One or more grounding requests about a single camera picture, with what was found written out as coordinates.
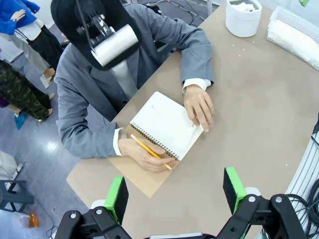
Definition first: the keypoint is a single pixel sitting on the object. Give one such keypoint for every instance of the person's right forearm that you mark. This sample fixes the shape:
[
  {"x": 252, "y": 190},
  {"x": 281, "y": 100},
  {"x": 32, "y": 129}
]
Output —
[{"x": 84, "y": 142}]

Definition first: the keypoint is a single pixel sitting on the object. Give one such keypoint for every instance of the person's left forearm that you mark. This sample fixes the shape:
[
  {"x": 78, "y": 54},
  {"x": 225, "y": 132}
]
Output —
[{"x": 199, "y": 57}]

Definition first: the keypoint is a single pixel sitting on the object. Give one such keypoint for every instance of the person's left hand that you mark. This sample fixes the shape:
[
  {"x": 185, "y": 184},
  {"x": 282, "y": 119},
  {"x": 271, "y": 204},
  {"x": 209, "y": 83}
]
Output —
[{"x": 199, "y": 107}]

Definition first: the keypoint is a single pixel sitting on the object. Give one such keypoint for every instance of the person in grey jacket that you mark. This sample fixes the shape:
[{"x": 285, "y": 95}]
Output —
[{"x": 84, "y": 94}]

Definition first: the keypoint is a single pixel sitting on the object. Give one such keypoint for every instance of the white storage crate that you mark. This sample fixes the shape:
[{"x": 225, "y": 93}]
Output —
[{"x": 7, "y": 161}]

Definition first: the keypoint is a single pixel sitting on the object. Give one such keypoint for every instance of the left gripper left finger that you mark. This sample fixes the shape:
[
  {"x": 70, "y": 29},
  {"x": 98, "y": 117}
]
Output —
[{"x": 117, "y": 199}]

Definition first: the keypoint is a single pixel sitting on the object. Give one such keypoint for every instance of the grey stool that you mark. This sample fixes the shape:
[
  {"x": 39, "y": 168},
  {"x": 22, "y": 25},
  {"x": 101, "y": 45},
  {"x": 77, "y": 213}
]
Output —
[{"x": 15, "y": 196}]

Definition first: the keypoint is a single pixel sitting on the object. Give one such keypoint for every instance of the white round trash bin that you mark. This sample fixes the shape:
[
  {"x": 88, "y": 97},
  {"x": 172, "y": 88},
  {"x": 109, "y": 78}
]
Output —
[{"x": 241, "y": 25}]

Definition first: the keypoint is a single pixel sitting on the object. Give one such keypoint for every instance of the clear bowl with orange contents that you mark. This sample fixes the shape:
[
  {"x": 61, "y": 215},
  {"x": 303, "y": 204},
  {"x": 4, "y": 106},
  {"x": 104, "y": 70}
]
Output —
[{"x": 31, "y": 220}]

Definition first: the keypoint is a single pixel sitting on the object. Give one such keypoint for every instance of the black cap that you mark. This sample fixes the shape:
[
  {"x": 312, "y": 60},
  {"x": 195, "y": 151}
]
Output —
[{"x": 64, "y": 22}]

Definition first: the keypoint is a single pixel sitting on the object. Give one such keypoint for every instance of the mannequin in blue shirt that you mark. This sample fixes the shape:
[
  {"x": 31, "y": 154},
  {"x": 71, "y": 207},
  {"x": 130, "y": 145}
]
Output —
[{"x": 15, "y": 10}]

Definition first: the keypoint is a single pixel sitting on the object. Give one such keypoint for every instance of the spiral notebook with brown cover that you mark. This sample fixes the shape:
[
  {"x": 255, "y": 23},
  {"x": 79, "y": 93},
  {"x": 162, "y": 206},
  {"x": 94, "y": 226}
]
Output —
[{"x": 167, "y": 124}]

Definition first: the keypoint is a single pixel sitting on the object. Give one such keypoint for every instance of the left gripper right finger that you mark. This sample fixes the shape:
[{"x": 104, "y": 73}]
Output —
[{"x": 234, "y": 191}]

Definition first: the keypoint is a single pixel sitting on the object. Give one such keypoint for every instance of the yellow pencil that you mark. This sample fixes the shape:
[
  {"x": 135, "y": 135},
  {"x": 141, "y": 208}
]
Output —
[{"x": 143, "y": 145}]

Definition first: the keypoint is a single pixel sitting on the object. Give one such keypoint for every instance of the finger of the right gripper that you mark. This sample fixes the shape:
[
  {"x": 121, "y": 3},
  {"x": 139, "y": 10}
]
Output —
[{"x": 304, "y": 2}]

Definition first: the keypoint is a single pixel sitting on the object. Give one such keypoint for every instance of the white head-mounted camera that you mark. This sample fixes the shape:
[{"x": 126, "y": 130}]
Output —
[{"x": 114, "y": 44}]

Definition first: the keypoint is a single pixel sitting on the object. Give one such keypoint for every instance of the person's right hand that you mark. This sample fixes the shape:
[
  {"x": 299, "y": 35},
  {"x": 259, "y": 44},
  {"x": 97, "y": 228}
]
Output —
[{"x": 139, "y": 154}]

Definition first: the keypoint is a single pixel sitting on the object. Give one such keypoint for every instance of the crumpled white paper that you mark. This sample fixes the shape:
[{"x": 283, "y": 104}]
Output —
[{"x": 243, "y": 6}]

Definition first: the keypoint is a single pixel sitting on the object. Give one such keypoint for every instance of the white perforated plastic basket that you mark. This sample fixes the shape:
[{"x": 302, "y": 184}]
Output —
[{"x": 299, "y": 22}]

